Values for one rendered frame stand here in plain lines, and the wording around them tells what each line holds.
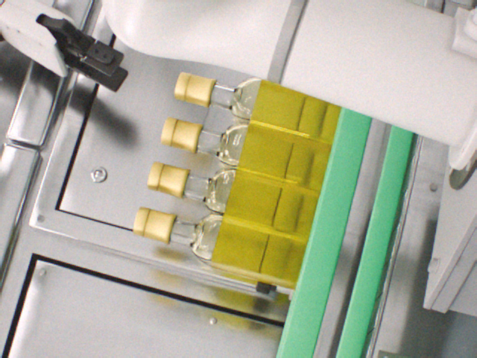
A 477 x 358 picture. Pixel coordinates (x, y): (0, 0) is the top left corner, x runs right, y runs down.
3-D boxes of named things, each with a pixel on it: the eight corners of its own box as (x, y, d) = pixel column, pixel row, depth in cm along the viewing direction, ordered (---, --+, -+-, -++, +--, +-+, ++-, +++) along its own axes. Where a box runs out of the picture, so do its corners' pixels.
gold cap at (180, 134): (203, 130, 122) (169, 121, 122) (203, 120, 118) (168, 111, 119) (196, 157, 121) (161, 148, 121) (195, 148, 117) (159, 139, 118)
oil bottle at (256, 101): (405, 130, 123) (238, 86, 124) (412, 115, 117) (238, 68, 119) (395, 172, 121) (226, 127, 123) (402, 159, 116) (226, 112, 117)
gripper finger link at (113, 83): (74, 77, 127) (118, 100, 126) (71, 67, 124) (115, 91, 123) (88, 57, 128) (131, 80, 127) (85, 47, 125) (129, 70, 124)
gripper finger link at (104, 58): (66, 53, 120) (111, 77, 119) (62, 42, 117) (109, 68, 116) (80, 32, 120) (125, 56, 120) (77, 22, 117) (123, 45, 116)
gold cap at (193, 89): (217, 86, 123) (182, 77, 123) (216, 75, 120) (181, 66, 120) (209, 112, 122) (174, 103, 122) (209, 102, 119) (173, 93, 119)
